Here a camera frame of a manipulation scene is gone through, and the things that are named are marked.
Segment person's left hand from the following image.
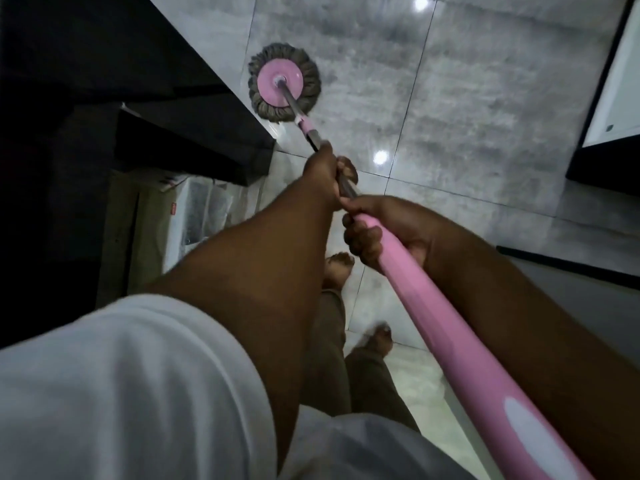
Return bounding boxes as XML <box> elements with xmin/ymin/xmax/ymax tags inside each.
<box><xmin>301</xmin><ymin>141</ymin><xmax>360</xmax><ymax>211</ymax></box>

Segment person's foot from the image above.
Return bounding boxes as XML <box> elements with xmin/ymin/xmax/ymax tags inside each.
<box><xmin>322</xmin><ymin>252</ymin><xmax>356</xmax><ymax>291</ymax></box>
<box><xmin>357</xmin><ymin>322</ymin><xmax>395</xmax><ymax>359</ymax></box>

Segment person's right hand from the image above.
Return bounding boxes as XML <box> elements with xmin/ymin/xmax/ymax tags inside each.
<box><xmin>341</xmin><ymin>195</ymin><xmax>453</xmax><ymax>276</ymax></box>

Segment pink spin mop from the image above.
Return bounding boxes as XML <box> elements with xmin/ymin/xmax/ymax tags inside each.
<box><xmin>247</xmin><ymin>42</ymin><xmax>597</xmax><ymax>480</ymax></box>

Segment brown trousers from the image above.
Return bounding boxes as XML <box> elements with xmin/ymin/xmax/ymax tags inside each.
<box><xmin>299</xmin><ymin>289</ymin><xmax>422</xmax><ymax>434</ymax></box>

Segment white shirt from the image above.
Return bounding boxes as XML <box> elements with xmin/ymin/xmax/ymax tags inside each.
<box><xmin>0</xmin><ymin>293</ymin><xmax>478</xmax><ymax>480</ymax></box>

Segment clear plastic bag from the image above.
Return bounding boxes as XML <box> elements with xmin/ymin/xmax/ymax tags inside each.
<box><xmin>162</xmin><ymin>177</ymin><xmax>267</xmax><ymax>274</ymax></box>

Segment white panel with black frame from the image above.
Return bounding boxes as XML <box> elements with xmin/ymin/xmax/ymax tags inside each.
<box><xmin>565</xmin><ymin>0</ymin><xmax>640</xmax><ymax>198</ymax></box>

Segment person's left forearm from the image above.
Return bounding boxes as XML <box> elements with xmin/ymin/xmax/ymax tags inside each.
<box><xmin>144</xmin><ymin>184</ymin><xmax>346</xmax><ymax>471</ymax></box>

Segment person's right forearm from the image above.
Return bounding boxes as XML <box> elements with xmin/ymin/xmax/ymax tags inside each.
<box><xmin>425</xmin><ymin>227</ymin><xmax>640</xmax><ymax>480</ymax></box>

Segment person's right foot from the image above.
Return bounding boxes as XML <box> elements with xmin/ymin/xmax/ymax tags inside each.
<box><xmin>357</xmin><ymin>322</ymin><xmax>395</xmax><ymax>359</ymax></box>

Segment person's left foot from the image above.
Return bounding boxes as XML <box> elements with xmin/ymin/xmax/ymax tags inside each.
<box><xmin>322</xmin><ymin>252</ymin><xmax>356</xmax><ymax>291</ymax></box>

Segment dark cabinet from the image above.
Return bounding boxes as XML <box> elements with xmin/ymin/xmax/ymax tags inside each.
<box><xmin>0</xmin><ymin>0</ymin><xmax>277</xmax><ymax>348</ymax></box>

